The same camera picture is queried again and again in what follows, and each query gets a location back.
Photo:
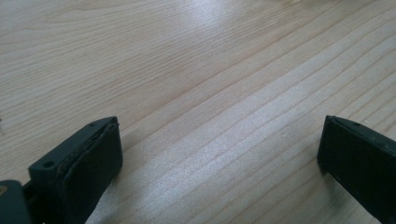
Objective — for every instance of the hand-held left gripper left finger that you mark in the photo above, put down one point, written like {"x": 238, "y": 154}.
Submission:
{"x": 84, "y": 168}

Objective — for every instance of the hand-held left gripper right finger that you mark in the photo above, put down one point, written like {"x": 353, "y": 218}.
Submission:
{"x": 358, "y": 161}

